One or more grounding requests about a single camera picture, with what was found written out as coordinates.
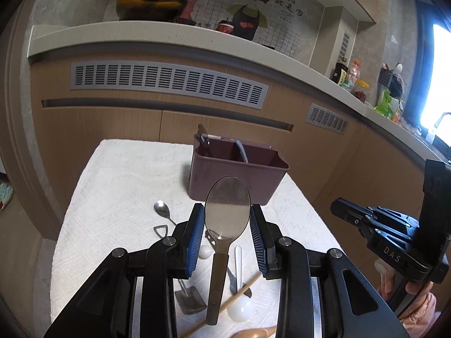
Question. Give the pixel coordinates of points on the metal faucet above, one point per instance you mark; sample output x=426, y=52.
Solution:
x=442, y=116

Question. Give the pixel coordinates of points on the wooden spoon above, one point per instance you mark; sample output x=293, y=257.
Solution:
x=253, y=333

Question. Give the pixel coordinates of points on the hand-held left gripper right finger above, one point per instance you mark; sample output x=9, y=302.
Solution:
x=259, y=243

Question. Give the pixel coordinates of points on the shovel-shaped metal spoon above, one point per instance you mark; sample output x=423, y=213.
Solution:
x=190, y=301

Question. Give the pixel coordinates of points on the white textured towel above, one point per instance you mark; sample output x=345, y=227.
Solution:
x=116, y=200

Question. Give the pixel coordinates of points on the patterned cloth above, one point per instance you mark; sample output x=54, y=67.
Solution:
x=5, y=195

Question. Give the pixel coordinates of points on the purple-brown utensil holder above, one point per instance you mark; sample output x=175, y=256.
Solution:
x=232, y=179

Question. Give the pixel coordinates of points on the blue-grey utensil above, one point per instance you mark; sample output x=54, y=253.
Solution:
x=242, y=151

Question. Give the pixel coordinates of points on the window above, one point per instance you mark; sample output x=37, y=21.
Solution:
x=440, y=77

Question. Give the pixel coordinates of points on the jar with yellow lid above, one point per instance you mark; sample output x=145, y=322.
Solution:
x=361, y=93

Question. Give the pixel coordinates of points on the wooden chopstick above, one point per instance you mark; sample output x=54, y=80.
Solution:
x=229, y=299

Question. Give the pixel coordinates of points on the black utensil rack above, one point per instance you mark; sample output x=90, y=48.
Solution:
x=385, y=77

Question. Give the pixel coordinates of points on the white ball-tipped utensil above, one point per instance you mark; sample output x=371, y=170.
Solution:
x=205, y=252

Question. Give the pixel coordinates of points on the white plastic spoon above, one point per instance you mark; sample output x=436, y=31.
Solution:
x=239, y=311

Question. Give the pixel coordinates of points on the dark grey rice paddle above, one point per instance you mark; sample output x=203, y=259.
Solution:
x=233, y=283

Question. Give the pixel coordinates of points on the red can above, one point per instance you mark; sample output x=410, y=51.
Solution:
x=225, y=28

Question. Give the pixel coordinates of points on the cartoon wall sticker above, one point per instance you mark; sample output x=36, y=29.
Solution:
x=282, y=24

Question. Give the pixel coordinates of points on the small metal spoon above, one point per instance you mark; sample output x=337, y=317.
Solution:
x=161, y=208

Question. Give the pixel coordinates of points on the person's right hand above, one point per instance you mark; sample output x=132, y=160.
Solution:
x=415, y=288

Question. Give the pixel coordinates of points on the wooden kitchen cabinet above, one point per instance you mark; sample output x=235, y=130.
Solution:
x=105, y=126

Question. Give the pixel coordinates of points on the small grey vent grille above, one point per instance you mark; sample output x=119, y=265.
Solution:
x=326, y=118

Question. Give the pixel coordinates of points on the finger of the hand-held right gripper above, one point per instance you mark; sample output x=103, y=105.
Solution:
x=387, y=230
x=352, y=208

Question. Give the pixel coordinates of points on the green plastic bag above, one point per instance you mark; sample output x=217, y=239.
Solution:
x=385, y=105

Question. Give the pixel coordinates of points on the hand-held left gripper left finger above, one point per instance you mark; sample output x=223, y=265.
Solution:
x=197, y=239

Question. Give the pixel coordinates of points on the beige kitchen countertop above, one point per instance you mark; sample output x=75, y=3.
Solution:
x=105, y=35

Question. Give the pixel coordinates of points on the person's right forearm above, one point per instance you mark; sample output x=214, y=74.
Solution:
x=421, y=313

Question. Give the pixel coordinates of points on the large grey spoon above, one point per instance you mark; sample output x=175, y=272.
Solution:
x=227, y=211

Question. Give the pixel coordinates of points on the large grey vent grille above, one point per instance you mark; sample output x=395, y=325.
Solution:
x=169, y=82

